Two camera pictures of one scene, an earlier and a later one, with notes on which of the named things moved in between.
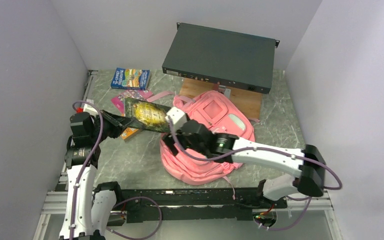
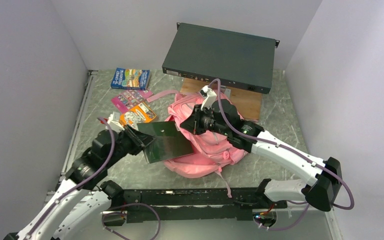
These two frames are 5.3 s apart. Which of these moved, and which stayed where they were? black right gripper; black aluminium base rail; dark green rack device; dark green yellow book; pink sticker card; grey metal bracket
Moved: black right gripper; dark green yellow book
Stayed: black aluminium base rail; dark green rack device; pink sticker card; grey metal bracket
